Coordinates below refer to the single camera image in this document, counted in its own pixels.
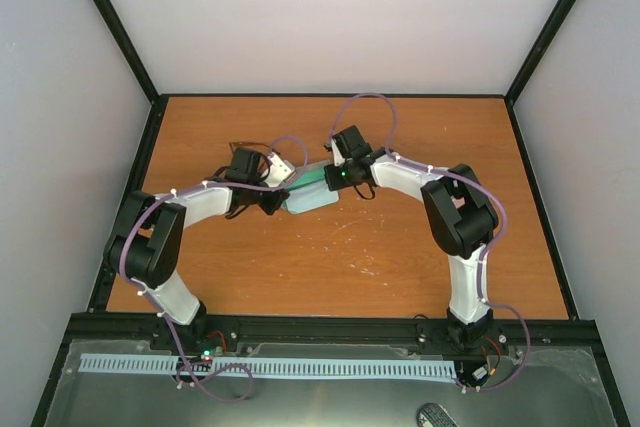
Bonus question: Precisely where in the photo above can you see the grey glasses case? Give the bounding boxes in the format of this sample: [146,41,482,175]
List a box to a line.
[288,161,330,193]

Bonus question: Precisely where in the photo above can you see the brown sunglasses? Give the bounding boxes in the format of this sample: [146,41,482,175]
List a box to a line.
[229,141,271,154]

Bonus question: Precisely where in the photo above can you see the blue cleaning cloth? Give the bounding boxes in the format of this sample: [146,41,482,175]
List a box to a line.
[284,183,339,215]

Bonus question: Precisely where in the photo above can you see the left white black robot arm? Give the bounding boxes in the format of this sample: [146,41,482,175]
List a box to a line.
[104,147,296,350]

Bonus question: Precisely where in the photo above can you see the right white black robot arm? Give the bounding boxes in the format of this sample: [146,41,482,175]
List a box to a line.
[324,125,499,352]

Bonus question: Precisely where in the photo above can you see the black oval remote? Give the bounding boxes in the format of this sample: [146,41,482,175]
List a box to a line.
[416,403,458,427]

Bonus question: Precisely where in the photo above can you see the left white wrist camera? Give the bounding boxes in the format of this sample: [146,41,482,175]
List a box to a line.
[264,151,295,187]

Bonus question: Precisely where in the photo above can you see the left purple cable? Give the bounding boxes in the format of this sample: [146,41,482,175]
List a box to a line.
[119,135,309,403]

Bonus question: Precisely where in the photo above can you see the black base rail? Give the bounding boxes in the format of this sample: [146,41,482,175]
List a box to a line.
[64,311,601,353]

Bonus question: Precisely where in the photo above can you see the left black frame post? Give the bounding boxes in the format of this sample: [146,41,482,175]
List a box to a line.
[92,0,160,104]

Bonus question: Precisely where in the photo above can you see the black frame post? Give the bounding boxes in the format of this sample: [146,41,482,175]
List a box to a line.
[503,0,610,103]
[92,0,160,104]

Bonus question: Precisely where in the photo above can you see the blue slotted cable duct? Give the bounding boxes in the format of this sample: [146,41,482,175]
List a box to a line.
[77,353,456,383]

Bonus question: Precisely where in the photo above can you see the right black frame post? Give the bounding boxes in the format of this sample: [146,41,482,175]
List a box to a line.
[503,0,610,103]

